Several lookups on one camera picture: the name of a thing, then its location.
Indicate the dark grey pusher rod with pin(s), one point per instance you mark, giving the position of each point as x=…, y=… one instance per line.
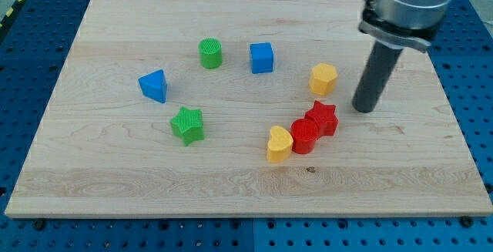
x=378, y=69

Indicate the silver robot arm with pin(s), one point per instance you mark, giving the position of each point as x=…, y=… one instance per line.
x=402, y=24

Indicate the yellow hexagon block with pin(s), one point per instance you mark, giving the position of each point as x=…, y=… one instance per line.
x=323, y=79

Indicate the green star block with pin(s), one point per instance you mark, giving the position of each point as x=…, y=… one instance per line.
x=188, y=125

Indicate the red cylinder block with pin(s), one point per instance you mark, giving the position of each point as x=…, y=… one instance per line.
x=305, y=135

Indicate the blue cube block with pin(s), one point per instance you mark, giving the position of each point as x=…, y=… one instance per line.
x=261, y=56

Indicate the red star block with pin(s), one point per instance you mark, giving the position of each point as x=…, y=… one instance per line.
x=324, y=117

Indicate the blue triangle block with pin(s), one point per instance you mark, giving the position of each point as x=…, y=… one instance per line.
x=154, y=85

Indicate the yellow heart block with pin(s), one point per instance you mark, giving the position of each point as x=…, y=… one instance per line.
x=279, y=144

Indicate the wooden board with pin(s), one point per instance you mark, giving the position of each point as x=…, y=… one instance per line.
x=104, y=150

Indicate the green cylinder block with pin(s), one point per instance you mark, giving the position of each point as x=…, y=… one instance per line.
x=210, y=51

